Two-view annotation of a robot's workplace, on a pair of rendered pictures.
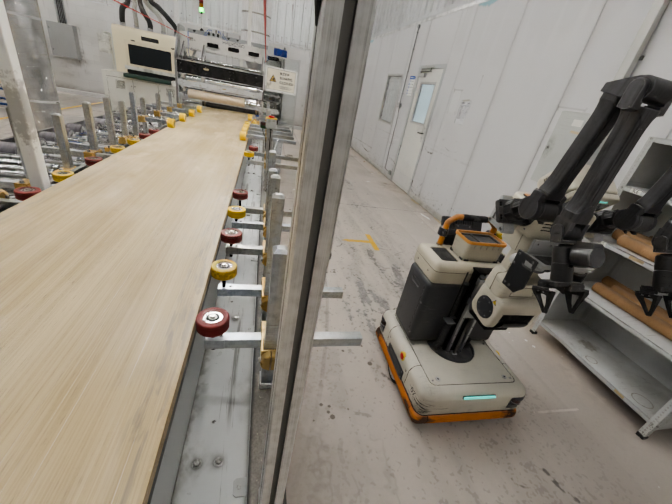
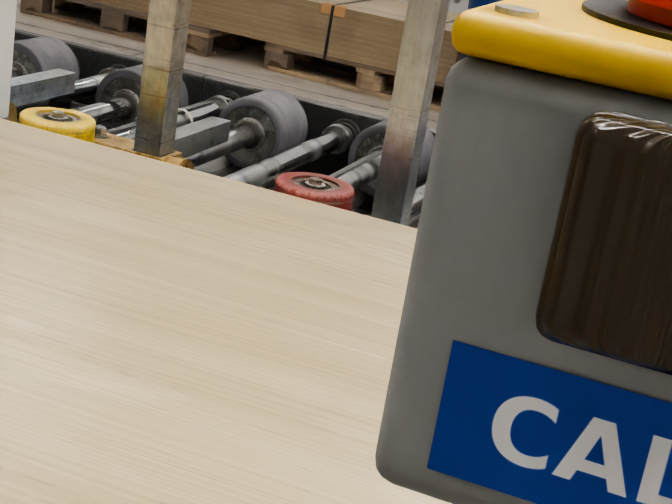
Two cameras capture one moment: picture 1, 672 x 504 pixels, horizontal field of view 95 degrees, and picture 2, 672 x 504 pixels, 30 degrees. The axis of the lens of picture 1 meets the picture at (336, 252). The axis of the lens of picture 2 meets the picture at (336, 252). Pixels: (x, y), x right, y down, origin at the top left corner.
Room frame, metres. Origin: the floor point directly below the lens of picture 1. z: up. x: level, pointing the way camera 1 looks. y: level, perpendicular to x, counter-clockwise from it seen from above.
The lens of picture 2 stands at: (2.33, 0.43, 1.24)
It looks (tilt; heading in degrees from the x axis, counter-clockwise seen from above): 18 degrees down; 125
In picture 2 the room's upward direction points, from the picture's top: 10 degrees clockwise
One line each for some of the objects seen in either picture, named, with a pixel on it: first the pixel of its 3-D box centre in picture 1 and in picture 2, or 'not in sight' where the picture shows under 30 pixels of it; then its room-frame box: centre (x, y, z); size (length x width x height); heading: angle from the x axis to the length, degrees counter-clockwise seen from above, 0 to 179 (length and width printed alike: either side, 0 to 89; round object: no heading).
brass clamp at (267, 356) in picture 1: (270, 344); not in sight; (0.62, 0.13, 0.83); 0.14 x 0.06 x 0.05; 17
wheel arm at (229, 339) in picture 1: (287, 340); not in sight; (0.65, 0.09, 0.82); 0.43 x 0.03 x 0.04; 107
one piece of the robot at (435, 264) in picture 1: (460, 292); not in sight; (1.51, -0.73, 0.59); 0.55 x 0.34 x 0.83; 106
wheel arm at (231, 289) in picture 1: (282, 291); not in sight; (0.89, 0.16, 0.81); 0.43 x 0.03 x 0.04; 107
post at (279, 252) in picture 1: (272, 329); not in sight; (0.60, 0.12, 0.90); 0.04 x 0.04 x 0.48; 17
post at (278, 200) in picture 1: (272, 265); not in sight; (0.84, 0.19, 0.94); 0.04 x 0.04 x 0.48; 17
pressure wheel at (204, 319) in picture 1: (213, 332); not in sight; (0.59, 0.27, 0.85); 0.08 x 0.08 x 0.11
